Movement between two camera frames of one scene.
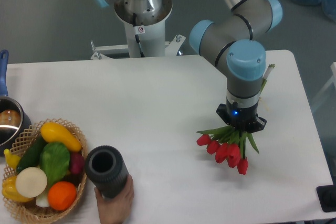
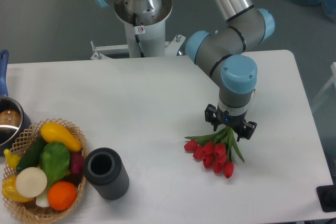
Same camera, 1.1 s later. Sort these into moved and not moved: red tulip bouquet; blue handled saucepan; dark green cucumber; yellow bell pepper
Moved: red tulip bouquet
Not moved: dark green cucumber; yellow bell pepper; blue handled saucepan
